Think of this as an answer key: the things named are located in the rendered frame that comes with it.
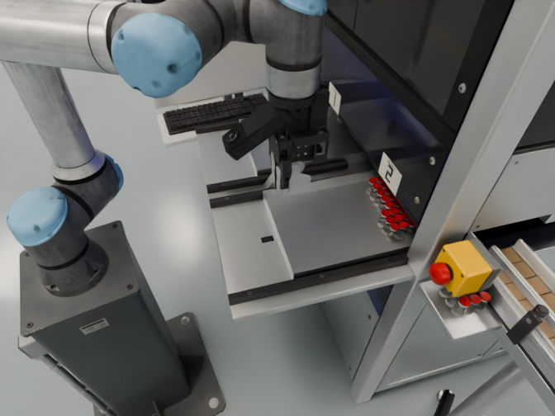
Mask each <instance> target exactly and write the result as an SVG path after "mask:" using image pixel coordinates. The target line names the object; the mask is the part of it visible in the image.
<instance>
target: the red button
mask: <svg viewBox="0 0 555 416"><path fill-rule="evenodd" d="M429 276H430V278H431V280H432V281H433V283H434V284H436V285H439V286H442V285H445V284H448V283H449V282H450V278H451V276H450V272H449V269H448V267H447V266H446V265H445V264H444V263H442V262H437V263H433V264H432V265H431V266H430V267H429Z"/></svg>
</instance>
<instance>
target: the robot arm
mask: <svg viewBox="0 0 555 416"><path fill-rule="evenodd" d="M327 7H328V6H327V2H326V0H166V1H164V2H162V3H159V4H145V3H134V2H113V1H102V0H0V62H1V64H2V66H3V67H4V69H5V71H6V73H7V76H8V77H9V79H10V80H11V82H12V85H13V87H14V88H15V90H16V92H17V94H18V96H19V98H20V99H21V102H22V104H23V105H24V107H25V108H26V111H27V113H28V115H29V117H30V118H31V120H32V122H33V124H34V126H35V128H36V130H37V131H38V133H39V135H40V137H41V139H42V141H43V143H44V144H45V147H46V148H47V150H48V152H49V154H50V156H51V158H52V159H53V161H52V162H51V164H50V172H51V174H52V176H53V178H54V179H55V182H54V183H53V184H52V185H51V186H50V187H37V188H34V190H33V191H27V192H25V193H23V194H22V195H20V196H19V197H18V198H17V199H16V200H15V201H14V202H13V203H12V204H11V206H10V208H9V210H8V212H7V226H8V228H9V229H10V230H11V232H12V235H13V237H14V238H15V240H16V241H17V242H18V243H19V244H21V245H22V247H23V248H24V249H25V250H26V251H27V252H28V253H29V255H30V256H31V257H32V258H33V260H34V261H35V262H36V263H37V265H38V268H39V273H40V280H41V283H42V285H43V286H44V287H45V289H46V290H47V291H48V292H49V293H51V294H52V295H56V296H60V297H70V296H75V295H80V294H82V293H84V292H86V291H88V290H90V289H92V288H93V287H94V286H95V285H96V284H97V283H98V282H99V281H100V280H101V279H102V278H103V277H104V276H105V274H106V272H107V269H108V265H109V260H108V256H107V254H106V253H105V251H104V249H103V248H102V247H101V246H100V245H98V244H97V243H95V242H93V241H92V240H91V239H89V238H88V237H87V235H86V234H85V232H84V229H85V228H86V227H87V226H88V225H89V224H90V223H91V222H92V221H93V220H94V219H95V217H96V216H97V215H98V214H99V213H100V212H101V211H102V210H103V209H104V208H105V206H106V205H107V204H108V203H109V202H110V201H111V200H113V199H114V198H115V197H116V195H117V194H118V192H119V191H120V189H121V188H122V186H123V183H124V177H123V173H122V171H121V168H120V166H119V165H118V164H117V163H114V159H113V158H112V157H110V156H109V155H108V154H105V153H103V152H102V151H101V150H99V149H96V148H93V145H92V142H91V140H90V139H89V136H88V132H87V131H86V129H85V126H84V124H83V121H82V119H81V116H80V115H79V112H78V109H77V107H76V105H75V102H74V100H73V97H72V95H71V92H70V90H69V87H68V85H67V83H66V81H65V78H64V75H63V73H62V71H61V68H66V69H78V70H84V71H91V72H97V73H109V74H115V75H121V77H122V78H123V79H124V81H125V82H126V83H127V84H128V85H129V86H130V87H132V88H133V89H137V90H139V91H140V92H142V94H143V95H145V96H147V97H153V98H163V97H168V96H171V95H172V94H174V93H175V92H176V91H177V90H178V89H179V88H181V87H184V86H186V85H188V84H189V83H190V82H191V81H192V80H193V79H194V78H195V77H196V76H197V74H198V72H199V71H200V70H201V69H202V68H203V67H204V66H205V65H206V64H207V63H209V62H210V61H211V60H212V59H213V58H214V57H215V56H216V55H217V54H218V53H219V52H220V51H222V50H223V49H224V48H225V47H226V46H227V45H228V44H229V43H230V42H231V41H238V42H244V43H250V44H262V45H265V54H266V82H267V89H268V100H269V101H268V102H266V103H265V104H264V105H262V106H261V107H260V108H259V109H258V110H256V111H255V112H253V113H252V114H251V115H249V116H248V117H246V118H245V119H244V120H242V121H241V122H240V123H239V124H238V125H236V126H235V127H234V128H232V129H231V130H229V131H228V132H227V133H225V134H224V135H223V136H222V141H223V145H224V147H225V151H226V152H227V153H228V154H229V156H231V157H232V158H233V159H234V160H236V161H237V160H239V159H240V158H242V157H244V156H245V155H246V154H247V153H248V152H250V151H251V150H253V149H254V148H256V147H257V146H258V145H260V144H262V143H263V142H264V141H265V140H266V139H268V142H269V153H270V160H271V167H272V173H273V182H274V187H275V190H276V193H277V194H278V195H279V196H280V197H281V199H282V198H285V197H286V196H287V194H288V192H289V191H292V190H294V189H297V188H299V187H303V186H305V185H307V184H309V183H310V182H311V176H310V175H307V174H304V173H301V172H302V171H303V170H304V168H305V164H304V163H303V162H305V161H311V160H313V163H316V162H320V161H325V160H327V154H328V148H329V141H330V133H329V131H328V130H327V128H326V123H327V116H328V108H329V100H330V91H329V90H328V89H326V88H325V85H324V84H323V82H322V81H320V71H321V55H322V47H323V38H324V29H325V14H326V12H327ZM320 131H321V132H322V131H323V132H324V133H321V134H318V133H319V132H320ZM322 142H326V145H325V154H322V155H316V154H319V153H322V147H321V146H320V144H317V143H322ZM300 161H301V162H300Z"/></svg>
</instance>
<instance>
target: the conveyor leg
mask: <svg viewBox="0 0 555 416"><path fill-rule="evenodd" d="M528 384H529V381H528V379H527V378H526V377H525V375H524V373H523V372H522V371H521V370H520V368H519V367H518V366H517V364H516V363H515V361H514V360H513V359H512V360H511V361H510V362H508V363H507V364H506V365H505V366H504V367H502V368H501V369H500V370H499V371H498V372H497V373H496V374H495V375H494V376H493V377H491V378H490V379H489V380H488V381H487V382H485V383H484V384H483V385H482V386H480V387H479V388H478V389H477V390H476V391H474V392H473V393H472V394H471V395H470V396H468V397H467V398H466V399H465V400H464V401H463V402H462V403H461V404H460V405H458V406H457V407H456V408H455V409H454V410H452V411H451V412H450V413H449V414H448V415H446V416H484V415H485V414H487V413H488V412H490V411H491V410H493V409H494V408H495V407H496V406H498V405H499V404H501V403H502V402H504V401H505V400H507V399H509V397H511V396H512V395H514V394H515V393H517V392H518V391H519V390H521V389H523V388H524V387H525V386H527V385H528Z"/></svg>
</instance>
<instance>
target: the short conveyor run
mask: <svg viewBox="0 0 555 416"><path fill-rule="evenodd" d="M488 251H489V252H490V253H491V255H492V256H493V257H494V258H495V260H496V261H497V262H498V263H499V264H500V265H501V266H502V268H503V270H502V272H501V273H500V275H499V276H498V277H497V278H496V279H495V280H494V282H493V283H492V284H491V286H490V287H489V288H486V289H485V290H483V291H485V292H487V293H489V294H490V296H491V299H490V300H489V301H488V303H487V305H488V306H489V307H490V309H491V310H492V312H493V313H494V314H495V316H496V317H497V318H498V320H499V321H500V322H501V324H502V327H501V328H500V329H499V330H496V331H493V332H494V333H495V335H496V336H497V337H498V339H499V340H500V341H501V343H502V344H503V346H504V347H505V349H506V350H507V352H508V353H509V354H510V355H511V357H512V358H513V360H514V361H515V363H516V364H517V366H518V367H519V368H520V370H521V371H522V372H523V373H524V375H525V377H526V378H527V379H528V381H529V383H530V384H531V385H532V386H533V388H534V389H535V391H536V392H537V393H538V395H539V397H540V398H541V399H542V401H543V402H544V403H545V404H546V406H547V407H548V409H549V410H550V412H551V413H552V415H553V416H555V274H554V273H553V272H552V271H551V269H550V268H549V267H548V266H547V265H546V264H545V263H544V262H543V261H542V260H541V259H540V258H539V257H538V255H537V254H536V253H535V252H534V251H533V250H532V249H531V248H530V247H529V246H528V245H527V244H526V243H525V242H524V241H523V239H518V241H517V242H516V243H515V245H514V246H511V247H509V248H503V249H498V248H497V247H496V245H493V246H491V247H490V249H489V250H488Z"/></svg>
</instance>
